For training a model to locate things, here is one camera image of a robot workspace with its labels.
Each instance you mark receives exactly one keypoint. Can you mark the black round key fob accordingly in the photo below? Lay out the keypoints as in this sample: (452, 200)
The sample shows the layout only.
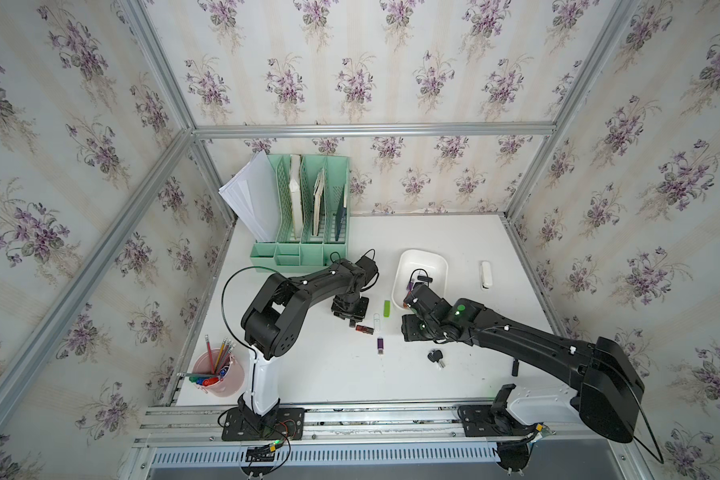
(436, 356)

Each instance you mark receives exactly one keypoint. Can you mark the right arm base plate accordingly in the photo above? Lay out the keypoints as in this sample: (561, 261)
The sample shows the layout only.
(489, 421)

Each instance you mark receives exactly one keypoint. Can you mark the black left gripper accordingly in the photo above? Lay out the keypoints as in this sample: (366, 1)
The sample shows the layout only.
(338, 311)

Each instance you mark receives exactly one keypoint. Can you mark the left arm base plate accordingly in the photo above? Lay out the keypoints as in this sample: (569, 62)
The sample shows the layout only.
(242, 424)

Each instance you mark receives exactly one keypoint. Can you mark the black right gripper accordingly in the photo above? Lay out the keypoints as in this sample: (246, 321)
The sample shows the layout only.
(407, 328)

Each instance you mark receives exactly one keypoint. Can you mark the white storage box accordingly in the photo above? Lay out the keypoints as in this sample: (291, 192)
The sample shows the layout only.
(414, 262)

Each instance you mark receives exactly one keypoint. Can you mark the pink pen cup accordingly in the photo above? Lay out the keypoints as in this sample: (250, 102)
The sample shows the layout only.
(221, 378)

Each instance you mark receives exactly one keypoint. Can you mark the brown edge book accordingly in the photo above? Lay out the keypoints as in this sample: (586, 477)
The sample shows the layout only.
(318, 192)

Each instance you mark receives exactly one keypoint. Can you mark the white paper stack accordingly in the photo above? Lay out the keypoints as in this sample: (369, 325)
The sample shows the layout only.
(252, 194)

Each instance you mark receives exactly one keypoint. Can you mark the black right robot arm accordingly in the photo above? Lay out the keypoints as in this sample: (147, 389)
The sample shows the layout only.
(608, 388)

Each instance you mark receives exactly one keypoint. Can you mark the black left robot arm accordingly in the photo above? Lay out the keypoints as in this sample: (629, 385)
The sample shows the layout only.
(274, 319)

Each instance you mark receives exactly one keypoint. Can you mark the green desk file organizer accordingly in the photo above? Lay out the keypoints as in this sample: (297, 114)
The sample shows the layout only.
(311, 253)

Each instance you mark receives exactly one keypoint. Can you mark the red swivel usb drive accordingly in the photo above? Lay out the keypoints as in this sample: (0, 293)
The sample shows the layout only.
(364, 329)

